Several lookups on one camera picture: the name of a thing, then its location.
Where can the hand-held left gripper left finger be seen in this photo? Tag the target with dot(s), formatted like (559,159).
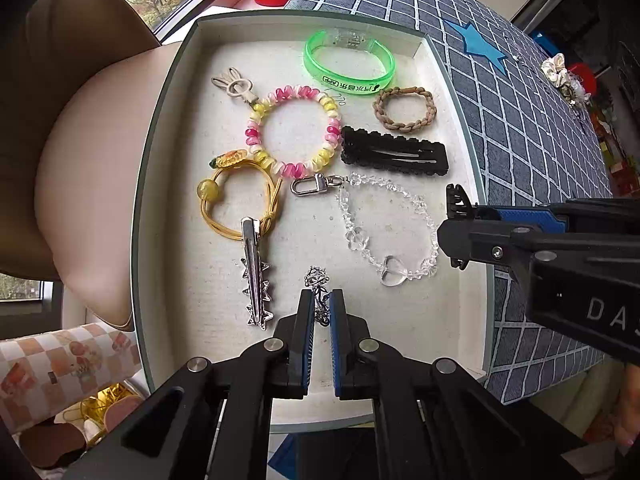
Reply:
(307,355)

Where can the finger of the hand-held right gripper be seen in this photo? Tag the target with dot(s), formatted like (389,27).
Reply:
(480,240)
(530,217)

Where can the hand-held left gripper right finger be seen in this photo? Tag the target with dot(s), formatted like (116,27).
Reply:
(336,355)

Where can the grey tray with white lining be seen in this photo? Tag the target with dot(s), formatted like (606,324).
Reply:
(400,330)

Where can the silver spiked hair clip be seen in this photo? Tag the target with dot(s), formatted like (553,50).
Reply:
(250,240)

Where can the black scalloped snap hair clip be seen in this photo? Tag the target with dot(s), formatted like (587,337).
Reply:
(360,150)

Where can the beige bunny hair clip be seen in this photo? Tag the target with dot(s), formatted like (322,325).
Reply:
(235,91)

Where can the person's right hand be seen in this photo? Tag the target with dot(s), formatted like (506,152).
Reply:
(631,410)

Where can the grey checked cloth with stars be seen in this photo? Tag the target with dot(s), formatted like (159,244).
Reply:
(525,135)

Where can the cream sofa cushion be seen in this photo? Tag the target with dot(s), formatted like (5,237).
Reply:
(575,405)

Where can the row of coloured boxes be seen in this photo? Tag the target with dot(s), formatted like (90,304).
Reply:
(620,155)

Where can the white scrunchie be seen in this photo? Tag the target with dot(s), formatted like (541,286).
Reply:
(554,67)

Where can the red plastic chair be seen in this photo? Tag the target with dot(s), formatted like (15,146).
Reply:
(585,72)

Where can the small silver hair clip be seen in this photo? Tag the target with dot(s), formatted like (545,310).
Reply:
(519,57)

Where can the blue plastic stool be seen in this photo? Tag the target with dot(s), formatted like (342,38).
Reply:
(542,40)

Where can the dark cabinet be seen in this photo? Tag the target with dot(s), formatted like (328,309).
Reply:
(590,5)

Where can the checked printed cushion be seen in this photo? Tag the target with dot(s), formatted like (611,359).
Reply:
(60,370)

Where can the beige leather chair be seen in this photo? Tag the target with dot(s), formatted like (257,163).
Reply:
(75,135)

